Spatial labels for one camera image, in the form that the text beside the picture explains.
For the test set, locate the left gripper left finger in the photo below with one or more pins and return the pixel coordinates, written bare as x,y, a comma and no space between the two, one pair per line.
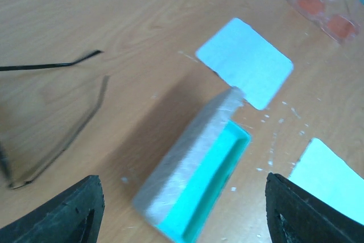
74,215

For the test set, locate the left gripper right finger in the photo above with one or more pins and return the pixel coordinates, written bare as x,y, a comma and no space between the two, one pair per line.
294,215

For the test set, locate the light blue cloth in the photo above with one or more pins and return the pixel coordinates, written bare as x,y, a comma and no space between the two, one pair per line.
246,60
326,176

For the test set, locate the grey glasses case teal lining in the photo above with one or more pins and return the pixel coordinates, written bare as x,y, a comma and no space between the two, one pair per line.
180,193

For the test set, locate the orange lens clear sunglasses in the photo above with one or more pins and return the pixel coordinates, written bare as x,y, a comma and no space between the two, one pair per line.
341,27

